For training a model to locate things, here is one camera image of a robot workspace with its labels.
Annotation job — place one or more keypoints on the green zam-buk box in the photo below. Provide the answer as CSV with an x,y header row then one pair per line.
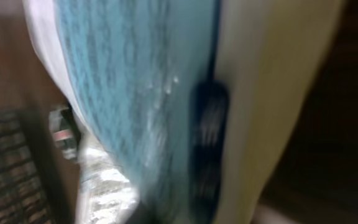
x,y
65,132

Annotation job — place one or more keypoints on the grey plastic mesh basket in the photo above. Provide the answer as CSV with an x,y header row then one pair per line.
x,y
30,189

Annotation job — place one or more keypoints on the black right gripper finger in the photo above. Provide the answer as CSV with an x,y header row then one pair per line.
x,y
142,215

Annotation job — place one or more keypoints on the yellow red snack bag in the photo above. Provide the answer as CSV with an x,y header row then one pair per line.
x,y
194,101

